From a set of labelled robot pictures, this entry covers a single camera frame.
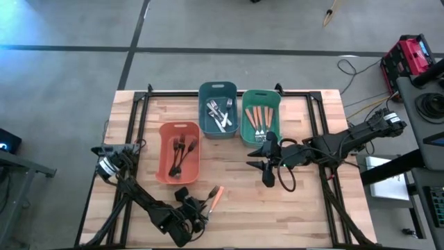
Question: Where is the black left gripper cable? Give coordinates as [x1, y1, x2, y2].
[189, 222, 209, 243]

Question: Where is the black monitor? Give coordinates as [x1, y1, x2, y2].
[0, 127, 22, 156]

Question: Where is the black stand bar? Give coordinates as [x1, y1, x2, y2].
[359, 148, 426, 187]

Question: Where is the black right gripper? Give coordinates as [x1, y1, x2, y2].
[246, 131, 282, 188]

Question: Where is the grey side table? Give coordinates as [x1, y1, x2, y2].
[0, 149, 57, 250]

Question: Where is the grey metal cart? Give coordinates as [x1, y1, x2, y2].
[396, 57, 444, 171]

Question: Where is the black floor cable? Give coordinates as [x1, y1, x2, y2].
[336, 58, 382, 97]

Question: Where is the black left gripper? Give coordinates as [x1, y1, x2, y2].
[174, 186, 211, 234]

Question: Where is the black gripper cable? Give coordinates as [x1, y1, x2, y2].
[189, 222, 209, 243]
[276, 137, 298, 193]

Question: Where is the red black tool case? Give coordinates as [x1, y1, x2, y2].
[380, 33, 437, 79]

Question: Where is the orange plastic bin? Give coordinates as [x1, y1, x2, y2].
[155, 121, 202, 185]

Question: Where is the yellow cable black plug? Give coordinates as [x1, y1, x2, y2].
[322, 0, 339, 28]

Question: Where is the white flat box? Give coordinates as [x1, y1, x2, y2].
[366, 155, 411, 202]

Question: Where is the black keypad device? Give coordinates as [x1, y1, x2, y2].
[423, 185, 444, 228]

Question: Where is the black tube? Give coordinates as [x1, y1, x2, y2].
[412, 57, 444, 88]

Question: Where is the pile of dark forks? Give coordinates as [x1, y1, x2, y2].
[203, 185, 221, 206]

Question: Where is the black metal table frame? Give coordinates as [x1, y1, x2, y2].
[74, 83, 374, 249]

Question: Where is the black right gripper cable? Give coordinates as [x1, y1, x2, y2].
[276, 137, 298, 193]

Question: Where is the dark teal plastic bin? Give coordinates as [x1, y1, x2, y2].
[198, 81, 240, 140]

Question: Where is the green plastic bin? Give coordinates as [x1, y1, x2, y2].
[239, 89, 282, 149]

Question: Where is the yellow floor cable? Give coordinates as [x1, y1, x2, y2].
[346, 92, 400, 121]

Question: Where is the black coiled cable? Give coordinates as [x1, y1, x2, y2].
[415, 92, 444, 125]

